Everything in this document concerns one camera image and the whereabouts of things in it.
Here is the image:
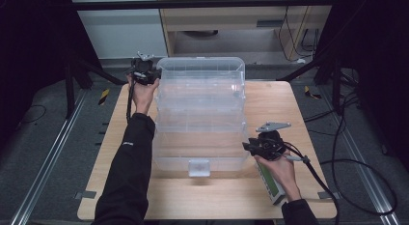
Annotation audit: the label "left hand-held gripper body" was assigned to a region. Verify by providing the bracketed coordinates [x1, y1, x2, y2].
[129, 51, 159, 86]

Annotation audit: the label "thin black floor cable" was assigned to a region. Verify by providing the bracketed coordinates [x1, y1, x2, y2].
[18, 103, 48, 125]

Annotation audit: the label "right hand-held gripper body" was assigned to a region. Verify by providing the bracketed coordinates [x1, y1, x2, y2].
[249, 122, 292, 161]

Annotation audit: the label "clear plastic storage box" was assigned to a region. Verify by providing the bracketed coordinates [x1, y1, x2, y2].
[152, 56, 251, 179]

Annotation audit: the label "left hand-held gripper cable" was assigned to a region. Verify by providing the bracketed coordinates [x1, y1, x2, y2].
[125, 75, 136, 124]

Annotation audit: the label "wooden cabinet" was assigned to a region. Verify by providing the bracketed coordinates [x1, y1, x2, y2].
[156, 0, 338, 64]

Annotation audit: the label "hand-held gripper cable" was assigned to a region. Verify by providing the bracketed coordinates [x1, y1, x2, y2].
[283, 142, 341, 225]
[125, 75, 136, 124]

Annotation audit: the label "person's left hand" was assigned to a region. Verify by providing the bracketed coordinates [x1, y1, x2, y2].
[126, 73, 161, 116]

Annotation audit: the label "person's right hand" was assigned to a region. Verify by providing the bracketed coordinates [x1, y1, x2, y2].
[254, 151, 302, 203]

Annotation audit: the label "green white medicine box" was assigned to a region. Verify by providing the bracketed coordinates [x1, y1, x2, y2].
[255, 160, 287, 206]

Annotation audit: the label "white cabinet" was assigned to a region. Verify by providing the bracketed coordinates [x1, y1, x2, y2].
[68, 0, 169, 61]

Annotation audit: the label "black metal stand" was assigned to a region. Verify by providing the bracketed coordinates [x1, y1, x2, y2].
[277, 52, 356, 117]
[63, 55, 128, 121]

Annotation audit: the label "grey tape piece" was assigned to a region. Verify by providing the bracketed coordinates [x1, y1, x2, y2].
[317, 190, 341, 201]
[74, 190, 97, 200]

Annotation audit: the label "right hand-held gripper cable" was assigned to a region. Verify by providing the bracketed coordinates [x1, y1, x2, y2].
[283, 142, 341, 225]

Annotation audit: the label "black horizontal bar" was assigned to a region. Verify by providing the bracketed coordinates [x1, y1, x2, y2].
[70, 0, 338, 11]

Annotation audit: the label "black cables by cabinet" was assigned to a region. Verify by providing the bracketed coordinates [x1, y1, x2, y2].
[277, 6, 320, 64]

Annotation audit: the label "yellow black floor tape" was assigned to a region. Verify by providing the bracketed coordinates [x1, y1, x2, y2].
[303, 85, 322, 100]
[97, 88, 111, 106]

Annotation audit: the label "metal floor rail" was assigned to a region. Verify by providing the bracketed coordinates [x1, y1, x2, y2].
[11, 89, 89, 225]
[321, 86, 401, 225]

